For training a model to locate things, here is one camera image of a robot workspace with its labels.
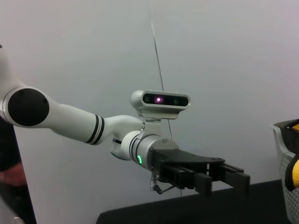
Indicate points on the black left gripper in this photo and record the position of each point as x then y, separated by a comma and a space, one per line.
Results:
187, 157

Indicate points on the yellow and grey towel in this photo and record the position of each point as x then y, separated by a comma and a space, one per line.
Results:
295, 172

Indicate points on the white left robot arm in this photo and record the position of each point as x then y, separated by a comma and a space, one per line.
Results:
70, 119

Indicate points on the black tablecloth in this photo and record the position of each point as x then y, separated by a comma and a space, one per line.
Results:
187, 210

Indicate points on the grey perforated storage box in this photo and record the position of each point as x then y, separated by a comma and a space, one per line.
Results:
287, 168

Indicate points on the black robot torso column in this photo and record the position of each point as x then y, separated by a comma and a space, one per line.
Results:
14, 163

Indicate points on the silver camera mount bracket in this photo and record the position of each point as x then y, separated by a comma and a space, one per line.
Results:
151, 127

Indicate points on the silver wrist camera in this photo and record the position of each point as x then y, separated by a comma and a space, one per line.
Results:
161, 100

